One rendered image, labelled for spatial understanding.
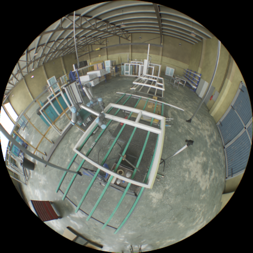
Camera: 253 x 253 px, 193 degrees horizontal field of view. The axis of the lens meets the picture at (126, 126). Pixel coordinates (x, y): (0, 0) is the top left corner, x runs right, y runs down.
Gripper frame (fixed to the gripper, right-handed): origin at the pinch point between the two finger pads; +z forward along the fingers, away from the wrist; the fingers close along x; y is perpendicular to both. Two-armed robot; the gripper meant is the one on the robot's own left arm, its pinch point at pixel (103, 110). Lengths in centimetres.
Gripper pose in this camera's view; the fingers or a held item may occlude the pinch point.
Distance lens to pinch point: 186.4
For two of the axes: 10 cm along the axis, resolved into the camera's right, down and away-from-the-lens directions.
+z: 0.1, 6.2, 7.9
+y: -3.8, 7.3, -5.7
